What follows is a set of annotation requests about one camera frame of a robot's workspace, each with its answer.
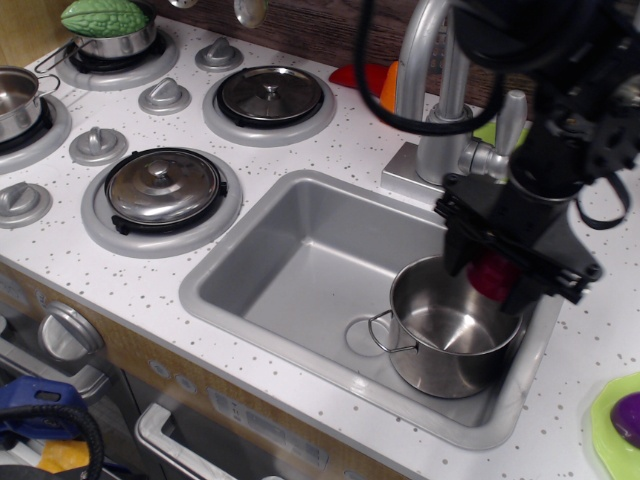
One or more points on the steel lid on front burner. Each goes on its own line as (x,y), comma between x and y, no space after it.
(163,186)

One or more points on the grey stove knob top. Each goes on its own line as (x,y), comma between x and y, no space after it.
(220,56)

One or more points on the small steel saucepan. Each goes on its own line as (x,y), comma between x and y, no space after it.
(107,49)

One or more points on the grey stove knob bottom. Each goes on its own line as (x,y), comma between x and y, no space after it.
(23,204)

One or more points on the dark red toy sweet potato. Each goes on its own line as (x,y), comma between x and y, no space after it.
(492,275)

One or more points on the hanging steel ladle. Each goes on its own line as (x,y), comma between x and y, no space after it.
(183,4)

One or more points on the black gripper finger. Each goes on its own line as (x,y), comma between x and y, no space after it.
(460,248)
(525,291)

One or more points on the light green cutting board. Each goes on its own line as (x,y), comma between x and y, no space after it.
(487,133)

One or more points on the green toy bitter gourd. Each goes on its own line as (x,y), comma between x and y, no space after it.
(104,18)

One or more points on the red toy chili pepper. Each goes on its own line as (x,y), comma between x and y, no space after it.
(375,76)

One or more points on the blue clamp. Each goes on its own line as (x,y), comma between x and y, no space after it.
(28,391)

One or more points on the silver toy faucet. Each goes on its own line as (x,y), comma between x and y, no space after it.
(417,170)

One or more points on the light green toy plate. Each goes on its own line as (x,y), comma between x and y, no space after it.
(619,457)

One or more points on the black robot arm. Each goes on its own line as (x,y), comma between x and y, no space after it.
(584,59)

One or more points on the steel lid on burner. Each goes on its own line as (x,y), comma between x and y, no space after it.
(163,186)
(269,95)

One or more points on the silver oven door handle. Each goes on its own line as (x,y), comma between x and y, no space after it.
(149,433)

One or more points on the steel lid on rear burner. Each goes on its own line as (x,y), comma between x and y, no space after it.
(269,95)

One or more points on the grey stove knob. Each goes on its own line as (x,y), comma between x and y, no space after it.
(23,204)
(220,56)
(166,97)
(98,146)

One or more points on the grey toy sink basin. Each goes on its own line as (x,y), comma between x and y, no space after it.
(302,272)

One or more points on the steel pot in sink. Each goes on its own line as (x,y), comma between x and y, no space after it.
(443,337)

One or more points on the steel pot at left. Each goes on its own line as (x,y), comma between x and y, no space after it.
(22,92)

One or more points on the hanging steel spoon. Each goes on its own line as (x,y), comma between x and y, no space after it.
(251,13)

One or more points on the silver oven dial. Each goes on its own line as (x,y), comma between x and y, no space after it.
(66,335)

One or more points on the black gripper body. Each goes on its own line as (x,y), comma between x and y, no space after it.
(532,232)

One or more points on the purple toy eggplant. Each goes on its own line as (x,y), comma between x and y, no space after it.
(624,417)

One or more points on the orange toy carrot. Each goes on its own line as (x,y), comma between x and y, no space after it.
(387,98)

